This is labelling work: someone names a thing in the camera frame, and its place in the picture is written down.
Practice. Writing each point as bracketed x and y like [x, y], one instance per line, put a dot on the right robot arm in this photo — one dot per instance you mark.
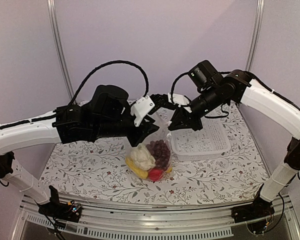
[217, 88]

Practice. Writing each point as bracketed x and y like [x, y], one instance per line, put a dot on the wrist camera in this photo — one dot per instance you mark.
[145, 107]
[174, 101]

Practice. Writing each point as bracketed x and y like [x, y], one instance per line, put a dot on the dark red toy grapes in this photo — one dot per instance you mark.
[161, 153]

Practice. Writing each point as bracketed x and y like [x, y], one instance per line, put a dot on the white plastic basket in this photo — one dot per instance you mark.
[209, 143]

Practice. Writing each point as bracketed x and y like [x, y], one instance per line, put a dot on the clear zip top bag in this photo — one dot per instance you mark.
[162, 133]

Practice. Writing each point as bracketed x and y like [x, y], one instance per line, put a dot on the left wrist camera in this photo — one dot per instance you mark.
[145, 107]

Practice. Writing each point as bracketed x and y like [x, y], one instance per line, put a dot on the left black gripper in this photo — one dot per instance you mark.
[145, 131]

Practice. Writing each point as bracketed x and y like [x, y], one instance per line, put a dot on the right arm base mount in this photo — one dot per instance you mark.
[259, 208]

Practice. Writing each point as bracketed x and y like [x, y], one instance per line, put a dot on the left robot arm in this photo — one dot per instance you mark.
[107, 114]

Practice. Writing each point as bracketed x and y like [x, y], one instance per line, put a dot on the red toy bell pepper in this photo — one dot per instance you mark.
[155, 174]

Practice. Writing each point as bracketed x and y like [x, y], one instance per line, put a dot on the front aluminium rail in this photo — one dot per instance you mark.
[111, 220]

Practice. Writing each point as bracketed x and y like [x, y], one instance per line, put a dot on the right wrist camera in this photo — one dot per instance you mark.
[174, 101]

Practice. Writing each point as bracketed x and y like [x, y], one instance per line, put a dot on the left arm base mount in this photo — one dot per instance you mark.
[70, 211]

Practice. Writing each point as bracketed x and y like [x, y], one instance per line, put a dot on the right aluminium frame post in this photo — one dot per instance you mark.
[258, 18]

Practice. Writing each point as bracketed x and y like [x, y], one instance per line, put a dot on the white toy cauliflower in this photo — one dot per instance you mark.
[142, 158]

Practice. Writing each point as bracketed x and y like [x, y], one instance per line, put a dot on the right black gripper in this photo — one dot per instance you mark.
[181, 116]

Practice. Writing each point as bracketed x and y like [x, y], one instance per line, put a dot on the left aluminium frame post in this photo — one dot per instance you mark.
[52, 12]

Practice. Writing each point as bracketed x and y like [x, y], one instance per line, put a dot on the aluminium frame post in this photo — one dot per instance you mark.
[258, 18]
[52, 12]

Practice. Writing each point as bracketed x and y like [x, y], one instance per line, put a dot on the floral table mat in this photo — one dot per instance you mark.
[98, 170]

